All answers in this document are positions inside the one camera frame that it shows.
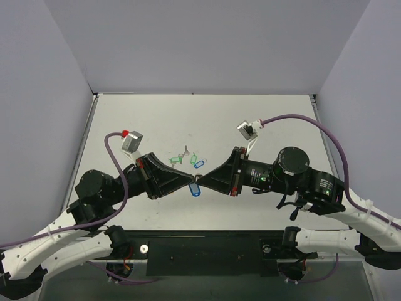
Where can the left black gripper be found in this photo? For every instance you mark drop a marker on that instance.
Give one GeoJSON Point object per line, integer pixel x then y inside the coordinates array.
{"type": "Point", "coordinates": [147, 177]}

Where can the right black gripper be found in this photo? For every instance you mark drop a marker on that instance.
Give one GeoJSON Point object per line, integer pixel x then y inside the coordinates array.
{"type": "Point", "coordinates": [235, 171]}

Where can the blue key tag with ring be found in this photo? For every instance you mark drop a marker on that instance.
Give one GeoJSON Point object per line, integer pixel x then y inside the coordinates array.
{"type": "Point", "coordinates": [195, 189]}

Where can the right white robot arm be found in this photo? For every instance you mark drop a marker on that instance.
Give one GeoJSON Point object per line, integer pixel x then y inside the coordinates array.
{"type": "Point", "coordinates": [311, 191]}

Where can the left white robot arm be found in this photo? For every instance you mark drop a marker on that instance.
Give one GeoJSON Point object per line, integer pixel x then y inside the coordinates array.
{"type": "Point", "coordinates": [74, 237]}

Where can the green key tag left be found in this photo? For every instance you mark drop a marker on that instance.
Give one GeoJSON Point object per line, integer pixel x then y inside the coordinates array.
{"type": "Point", "coordinates": [177, 159]}

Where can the green key tag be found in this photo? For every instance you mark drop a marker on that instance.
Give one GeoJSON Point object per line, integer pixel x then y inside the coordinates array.
{"type": "Point", "coordinates": [177, 159]}
{"type": "Point", "coordinates": [193, 159]}

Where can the blue key tag upper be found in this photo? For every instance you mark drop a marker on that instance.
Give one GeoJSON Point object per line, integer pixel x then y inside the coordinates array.
{"type": "Point", "coordinates": [199, 164]}

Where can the green key tag right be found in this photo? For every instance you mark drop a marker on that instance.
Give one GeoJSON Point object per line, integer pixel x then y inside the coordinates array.
{"type": "Point", "coordinates": [193, 159]}

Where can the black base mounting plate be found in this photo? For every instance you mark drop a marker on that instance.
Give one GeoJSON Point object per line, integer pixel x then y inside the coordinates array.
{"type": "Point", "coordinates": [211, 252]}

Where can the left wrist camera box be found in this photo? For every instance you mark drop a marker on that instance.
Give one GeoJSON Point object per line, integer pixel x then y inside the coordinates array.
{"type": "Point", "coordinates": [131, 143]}

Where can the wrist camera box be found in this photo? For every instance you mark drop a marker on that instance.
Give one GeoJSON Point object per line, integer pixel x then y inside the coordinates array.
{"type": "Point", "coordinates": [131, 143]}
{"type": "Point", "coordinates": [250, 132]}

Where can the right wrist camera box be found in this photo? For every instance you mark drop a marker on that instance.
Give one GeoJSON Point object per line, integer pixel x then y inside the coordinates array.
{"type": "Point", "coordinates": [250, 132]}

